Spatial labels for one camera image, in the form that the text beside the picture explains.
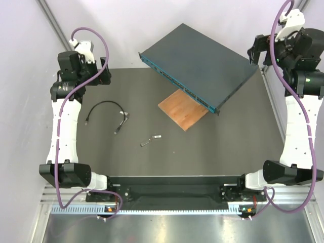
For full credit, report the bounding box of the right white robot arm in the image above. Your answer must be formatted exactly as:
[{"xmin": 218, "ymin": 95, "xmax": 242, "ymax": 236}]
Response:
[{"xmin": 236, "ymin": 28, "xmax": 323, "ymax": 200}]

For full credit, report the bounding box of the wooden board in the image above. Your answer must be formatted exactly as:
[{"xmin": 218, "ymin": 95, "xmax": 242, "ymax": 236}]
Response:
[{"xmin": 158, "ymin": 89, "xmax": 209, "ymax": 131}]

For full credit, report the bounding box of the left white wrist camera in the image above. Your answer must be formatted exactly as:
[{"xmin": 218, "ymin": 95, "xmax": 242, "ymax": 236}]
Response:
[{"xmin": 69, "ymin": 39, "xmax": 96, "ymax": 63}]

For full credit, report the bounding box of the slotted cable duct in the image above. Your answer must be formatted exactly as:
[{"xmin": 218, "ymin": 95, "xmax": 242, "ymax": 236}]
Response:
[{"xmin": 51, "ymin": 205, "xmax": 253, "ymax": 215}]

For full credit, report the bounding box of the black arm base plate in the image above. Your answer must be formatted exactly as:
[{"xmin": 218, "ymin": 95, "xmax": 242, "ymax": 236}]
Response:
[{"xmin": 85, "ymin": 175, "xmax": 267, "ymax": 211}]

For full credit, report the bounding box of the blue network switch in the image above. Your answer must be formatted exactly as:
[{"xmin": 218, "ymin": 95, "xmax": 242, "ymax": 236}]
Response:
[{"xmin": 139, "ymin": 23, "xmax": 258, "ymax": 114}]

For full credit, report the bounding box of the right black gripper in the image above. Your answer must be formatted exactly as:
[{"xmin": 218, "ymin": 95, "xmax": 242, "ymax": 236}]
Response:
[{"xmin": 247, "ymin": 28, "xmax": 301, "ymax": 71}]

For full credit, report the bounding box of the black ethernet cable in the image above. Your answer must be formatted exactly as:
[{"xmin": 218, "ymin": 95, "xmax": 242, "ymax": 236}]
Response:
[{"xmin": 85, "ymin": 100, "xmax": 125, "ymax": 126}]

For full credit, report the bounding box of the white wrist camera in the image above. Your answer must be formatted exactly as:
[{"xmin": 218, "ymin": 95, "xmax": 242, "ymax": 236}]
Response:
[
  {"xmin": 69, "ymin": 39, "xmax": 96, "ymax": 63},
  {"xmin": 274, "ymin": 9, "xmax": 305, "ymax": 42}
]

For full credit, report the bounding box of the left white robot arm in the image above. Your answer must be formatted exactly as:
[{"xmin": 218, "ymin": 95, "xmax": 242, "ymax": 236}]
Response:
[{"xmin": 39, "ymin": 51, "xmax": 115, "ymax": 201}]

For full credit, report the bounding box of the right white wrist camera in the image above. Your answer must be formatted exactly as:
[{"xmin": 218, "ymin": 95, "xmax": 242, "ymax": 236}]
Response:
[{"xmin": 274, "ymin": 9, "xmax": 305, "ymax": 42}]

